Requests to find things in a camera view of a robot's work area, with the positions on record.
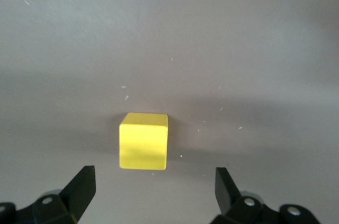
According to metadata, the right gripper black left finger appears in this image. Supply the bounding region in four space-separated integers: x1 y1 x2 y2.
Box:
0 165 96 224

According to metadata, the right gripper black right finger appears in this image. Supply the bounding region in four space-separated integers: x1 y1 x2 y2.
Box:
210 167 322 224

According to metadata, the yellow cube block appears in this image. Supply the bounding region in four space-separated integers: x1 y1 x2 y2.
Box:
118 112 170 171

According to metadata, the brown table cover sheet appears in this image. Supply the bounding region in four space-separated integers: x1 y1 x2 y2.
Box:
0 0 339 224

